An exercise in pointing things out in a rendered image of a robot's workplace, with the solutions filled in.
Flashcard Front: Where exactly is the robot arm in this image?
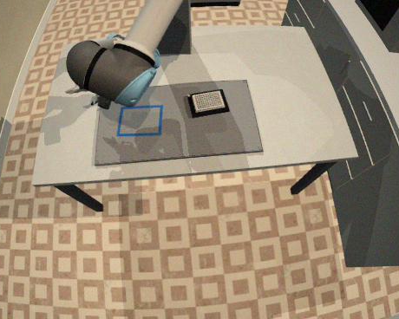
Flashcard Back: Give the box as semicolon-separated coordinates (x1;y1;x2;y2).
66;0;183;109

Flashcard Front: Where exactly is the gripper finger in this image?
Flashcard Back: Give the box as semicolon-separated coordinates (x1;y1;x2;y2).
65;85;88;94
91;94;100;106

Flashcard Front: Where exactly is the blue tape outline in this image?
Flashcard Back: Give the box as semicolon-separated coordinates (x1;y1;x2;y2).
116;105;163;137

